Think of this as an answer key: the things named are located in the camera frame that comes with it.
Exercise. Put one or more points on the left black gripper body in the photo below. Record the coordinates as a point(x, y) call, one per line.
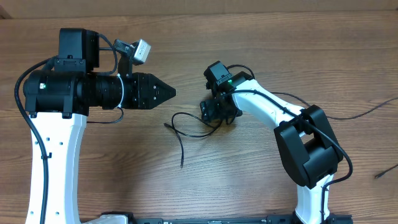
point(136, 95)

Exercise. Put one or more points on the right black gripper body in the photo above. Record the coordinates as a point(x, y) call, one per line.
point(217, 111)

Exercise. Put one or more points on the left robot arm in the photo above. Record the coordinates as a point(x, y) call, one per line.
point(55, 97)

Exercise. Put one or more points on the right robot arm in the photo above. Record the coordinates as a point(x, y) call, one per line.
point(306, 142)

